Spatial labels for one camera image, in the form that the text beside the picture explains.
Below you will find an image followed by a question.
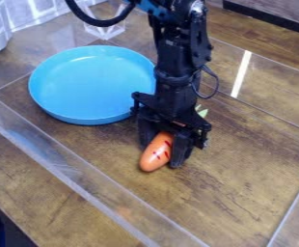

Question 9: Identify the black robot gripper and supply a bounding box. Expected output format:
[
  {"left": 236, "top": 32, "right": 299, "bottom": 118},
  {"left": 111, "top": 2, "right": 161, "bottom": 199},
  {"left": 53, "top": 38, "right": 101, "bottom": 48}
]
[{"left": 131, "top": 69, "right": 207, "bottom": 168}]

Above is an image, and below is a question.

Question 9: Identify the orange toy carrot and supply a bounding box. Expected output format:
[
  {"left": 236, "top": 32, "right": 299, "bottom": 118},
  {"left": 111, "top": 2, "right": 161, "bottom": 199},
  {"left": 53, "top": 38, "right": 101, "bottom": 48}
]
[{"left": 137, "top": 103, "right": 209, "bottom": 173}]

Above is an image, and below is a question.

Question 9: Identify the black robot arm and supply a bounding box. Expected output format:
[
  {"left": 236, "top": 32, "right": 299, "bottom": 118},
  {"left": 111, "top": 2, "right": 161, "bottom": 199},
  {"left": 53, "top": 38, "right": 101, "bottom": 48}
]
[{"left": 125, "top": 0, "right": 212, "bottom": 168}]

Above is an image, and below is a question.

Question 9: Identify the blue round tray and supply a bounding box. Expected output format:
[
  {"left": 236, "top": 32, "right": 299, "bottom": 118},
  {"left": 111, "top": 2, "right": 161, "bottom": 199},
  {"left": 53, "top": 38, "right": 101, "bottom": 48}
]
[{"left": 28, "top": 45, "right": 155, "bottom": 125}]

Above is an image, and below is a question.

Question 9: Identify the dark background board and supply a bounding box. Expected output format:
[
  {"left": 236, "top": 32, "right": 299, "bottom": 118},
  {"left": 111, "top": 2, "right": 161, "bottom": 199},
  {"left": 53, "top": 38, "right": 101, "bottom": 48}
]
[{"left": 223, "top": 0, "right": 299, "bottom": 33}]

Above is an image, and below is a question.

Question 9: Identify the clear acrylic enclosure wall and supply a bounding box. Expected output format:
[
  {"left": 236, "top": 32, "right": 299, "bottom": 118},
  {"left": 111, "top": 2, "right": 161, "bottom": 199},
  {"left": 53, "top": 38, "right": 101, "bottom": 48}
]
[{"left": 0, "top": 0, "right": 299, "bottom": 247}]

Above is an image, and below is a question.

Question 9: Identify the black cable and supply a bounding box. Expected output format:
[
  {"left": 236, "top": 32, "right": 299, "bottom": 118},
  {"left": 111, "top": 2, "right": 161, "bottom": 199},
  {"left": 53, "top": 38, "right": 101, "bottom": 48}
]
[{"left": 63, "top": 0, "right": 136, "bottom": 28}]

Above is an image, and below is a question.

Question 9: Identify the clear acrylic corner bracket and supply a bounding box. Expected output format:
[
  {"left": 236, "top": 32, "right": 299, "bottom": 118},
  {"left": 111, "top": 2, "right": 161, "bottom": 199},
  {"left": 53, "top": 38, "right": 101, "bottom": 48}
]
[{"left": 81, "top": 2, "right": 125, "bottom": 41}]

